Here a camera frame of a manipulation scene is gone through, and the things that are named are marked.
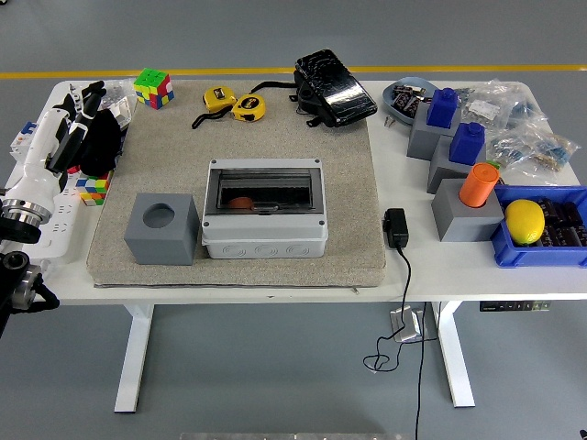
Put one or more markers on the smoky transparent box lid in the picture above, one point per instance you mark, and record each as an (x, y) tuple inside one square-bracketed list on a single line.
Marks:
[(298, 192)]

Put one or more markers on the white table leg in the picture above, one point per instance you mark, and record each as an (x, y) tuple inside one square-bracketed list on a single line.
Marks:
[(133, 357), (454, 357)]

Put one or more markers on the rubik's cube white face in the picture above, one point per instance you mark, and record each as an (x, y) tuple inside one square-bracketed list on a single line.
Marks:
[(94, 190)]

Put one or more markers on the silver metal bracket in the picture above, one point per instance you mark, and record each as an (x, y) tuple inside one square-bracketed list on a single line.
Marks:
[(408, 327)]

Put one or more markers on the small metal prongs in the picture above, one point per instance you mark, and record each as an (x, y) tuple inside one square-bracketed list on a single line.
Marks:
[(389, 121)]

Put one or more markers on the grey-brown mat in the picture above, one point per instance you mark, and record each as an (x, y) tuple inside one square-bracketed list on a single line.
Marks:
[(344, 183)]

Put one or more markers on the clear bags of small parts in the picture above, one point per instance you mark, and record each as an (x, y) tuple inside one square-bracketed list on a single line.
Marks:
[(119, 96)]

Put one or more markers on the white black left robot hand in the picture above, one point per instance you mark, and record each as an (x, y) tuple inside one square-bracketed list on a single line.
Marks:
[(39, 156)]

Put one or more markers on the blue plastic bin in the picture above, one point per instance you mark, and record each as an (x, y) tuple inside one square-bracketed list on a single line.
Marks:
[(527, 256)]

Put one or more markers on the white circuit breaker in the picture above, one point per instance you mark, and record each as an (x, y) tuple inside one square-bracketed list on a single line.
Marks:
[(20, 137)]

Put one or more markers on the black capacitors heap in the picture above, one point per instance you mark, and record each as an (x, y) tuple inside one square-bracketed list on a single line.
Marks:
[(564, 220)]

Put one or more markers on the white power strip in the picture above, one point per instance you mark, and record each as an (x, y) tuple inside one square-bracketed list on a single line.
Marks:
[(64, 220)]

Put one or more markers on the orange cylinder battery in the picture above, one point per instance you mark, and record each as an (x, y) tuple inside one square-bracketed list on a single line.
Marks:
[(240, 203), (477, 185)]

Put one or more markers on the clear bag of blue parts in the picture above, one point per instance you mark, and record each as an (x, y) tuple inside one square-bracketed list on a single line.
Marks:
[(527, 110)]

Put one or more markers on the blue-grey dish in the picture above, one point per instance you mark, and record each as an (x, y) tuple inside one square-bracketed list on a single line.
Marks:
[(389, 98)]

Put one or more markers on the small green object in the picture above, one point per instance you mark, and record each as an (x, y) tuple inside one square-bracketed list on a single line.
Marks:
[(493, 163)]

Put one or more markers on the clear bag white label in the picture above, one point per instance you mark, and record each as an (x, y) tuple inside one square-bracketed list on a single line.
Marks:
[(483, 107)]

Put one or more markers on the grey electrical junction box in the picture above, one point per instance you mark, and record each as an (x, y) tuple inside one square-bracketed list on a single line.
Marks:
[(263, 238)]

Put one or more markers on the clear bag of resistors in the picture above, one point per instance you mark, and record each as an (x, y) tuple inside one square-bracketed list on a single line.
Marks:
[(536, 151)]

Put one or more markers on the black table control panel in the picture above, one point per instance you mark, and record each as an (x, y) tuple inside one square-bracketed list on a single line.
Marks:
[(513, 306)]

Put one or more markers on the glossy black pouch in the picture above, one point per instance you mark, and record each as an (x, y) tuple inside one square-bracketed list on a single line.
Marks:
[(339, 91)]

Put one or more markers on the black power adapter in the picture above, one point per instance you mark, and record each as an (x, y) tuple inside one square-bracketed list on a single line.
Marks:
[(395, 229)]

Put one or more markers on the blue block battery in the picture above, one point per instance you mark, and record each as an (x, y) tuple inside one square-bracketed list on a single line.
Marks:
[(467, 144), (442, 107)]

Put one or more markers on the black cloth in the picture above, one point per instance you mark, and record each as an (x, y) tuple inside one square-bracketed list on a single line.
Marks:
[(103, 146)]

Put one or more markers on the rubik's cube green face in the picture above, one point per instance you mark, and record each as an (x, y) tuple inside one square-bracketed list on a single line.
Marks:
[(153, 89)]

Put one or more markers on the yellow lemon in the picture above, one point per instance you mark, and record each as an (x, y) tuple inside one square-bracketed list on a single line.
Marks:
[(525, 222)]

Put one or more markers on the grey holder block round hole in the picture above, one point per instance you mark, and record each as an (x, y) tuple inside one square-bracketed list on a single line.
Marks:
[(160, 243)]

